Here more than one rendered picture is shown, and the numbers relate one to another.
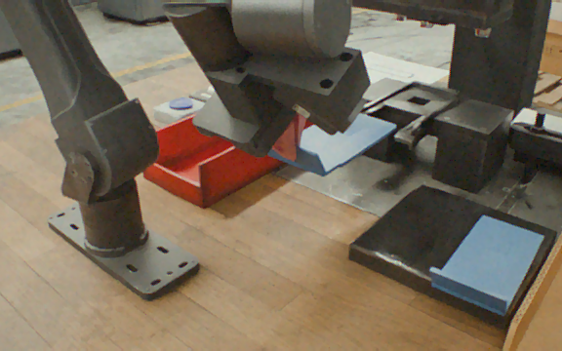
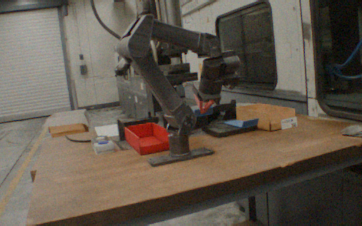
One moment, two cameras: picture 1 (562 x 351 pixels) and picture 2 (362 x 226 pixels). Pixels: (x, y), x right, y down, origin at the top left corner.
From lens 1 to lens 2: 103 cm
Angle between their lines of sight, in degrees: 59
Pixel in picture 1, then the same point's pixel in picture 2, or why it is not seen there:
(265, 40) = (231, 68)
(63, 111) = (180, 104)
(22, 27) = (161, 83)
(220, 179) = not seen: hidden behind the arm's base
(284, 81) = (230, 78)
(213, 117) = (207, 96)
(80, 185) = (188, 126)
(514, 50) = not seen: hidden behind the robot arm
